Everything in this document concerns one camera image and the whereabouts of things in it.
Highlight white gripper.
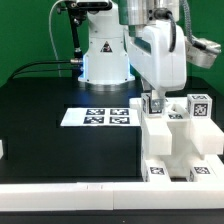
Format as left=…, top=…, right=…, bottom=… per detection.
left=125, top=20, right=187, bottom=114

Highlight small white tagged block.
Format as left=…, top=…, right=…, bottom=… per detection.
left=141, top=93, right=164, bottom=117

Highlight small white tagged cube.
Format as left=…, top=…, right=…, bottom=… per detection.
left=187, top=94, right=212, bottom=118

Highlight white long chair side front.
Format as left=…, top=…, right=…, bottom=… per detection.
left=129, top=97, right=224, bottom=159

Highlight white chair seat part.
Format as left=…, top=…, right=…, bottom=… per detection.
left=142, top=103, right=214, bottom=178

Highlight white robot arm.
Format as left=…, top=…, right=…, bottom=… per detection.
left=77, top=0, right=186, bottom=114

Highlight white chair back panel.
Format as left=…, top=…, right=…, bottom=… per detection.
left=61, top=108, right=140, bottom=127

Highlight white part at left edge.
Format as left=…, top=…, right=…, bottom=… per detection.
left=0, top=140, right=4, bottom=160

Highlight black cables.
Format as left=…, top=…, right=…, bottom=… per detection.
left=7, top=59, right=84, bottom=83

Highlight grey cable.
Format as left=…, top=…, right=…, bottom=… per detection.
left=48, top=0, right=68, bottom=78

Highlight black camera stand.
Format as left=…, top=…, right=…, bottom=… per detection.
left=56, top=0, right=113, bottom=61

